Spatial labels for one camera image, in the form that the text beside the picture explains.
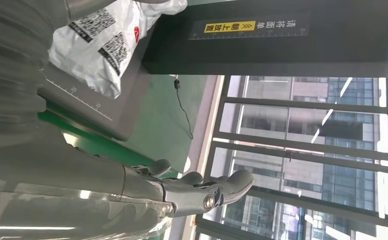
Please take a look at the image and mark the thin black cable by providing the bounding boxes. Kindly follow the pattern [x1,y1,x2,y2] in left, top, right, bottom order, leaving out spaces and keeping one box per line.
[173,75,194,140]

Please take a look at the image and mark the green table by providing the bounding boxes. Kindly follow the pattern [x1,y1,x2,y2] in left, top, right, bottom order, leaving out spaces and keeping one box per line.
[122,74,216,173]

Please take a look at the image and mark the black yellow ruler label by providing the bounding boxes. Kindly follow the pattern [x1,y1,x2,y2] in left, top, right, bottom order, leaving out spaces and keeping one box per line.
[188,17,310,41]

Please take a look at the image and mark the black inbound scanner machine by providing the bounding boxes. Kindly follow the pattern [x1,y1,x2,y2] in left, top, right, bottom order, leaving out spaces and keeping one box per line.
[37,0,388,142]

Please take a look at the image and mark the dark framed window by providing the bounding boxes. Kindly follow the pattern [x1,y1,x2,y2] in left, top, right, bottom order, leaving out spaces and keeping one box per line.
[193,75,388,240]

